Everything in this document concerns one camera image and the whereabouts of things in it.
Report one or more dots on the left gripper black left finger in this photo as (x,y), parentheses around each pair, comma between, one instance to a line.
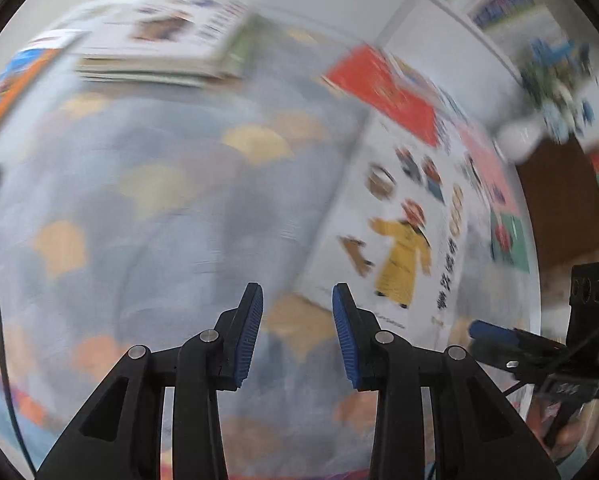
(214,360)

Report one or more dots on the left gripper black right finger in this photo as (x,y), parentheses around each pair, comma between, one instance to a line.
(380,361)

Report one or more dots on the stack of books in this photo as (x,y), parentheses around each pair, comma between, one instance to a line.
(187,42)

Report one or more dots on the person's right hand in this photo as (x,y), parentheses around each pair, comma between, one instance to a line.
(540,418)

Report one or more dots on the white illustrated children's book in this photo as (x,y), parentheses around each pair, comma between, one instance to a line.
(396,234)

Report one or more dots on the brown wooden cabinet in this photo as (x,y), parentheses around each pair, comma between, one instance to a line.
(562,197)

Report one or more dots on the pink cover book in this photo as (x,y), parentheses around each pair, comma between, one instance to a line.
(496,209)

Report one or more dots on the patterned tablecloth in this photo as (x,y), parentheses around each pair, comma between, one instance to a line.
(133,215)

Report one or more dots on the white vase with flowers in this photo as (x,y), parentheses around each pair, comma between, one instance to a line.
(551,79)

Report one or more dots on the red cover book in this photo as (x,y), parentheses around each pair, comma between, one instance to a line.
(365,73)

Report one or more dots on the orange blue cover book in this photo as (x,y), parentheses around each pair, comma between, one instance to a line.
(31,61)

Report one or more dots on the white bookshelf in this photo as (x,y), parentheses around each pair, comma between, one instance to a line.
(472,48)

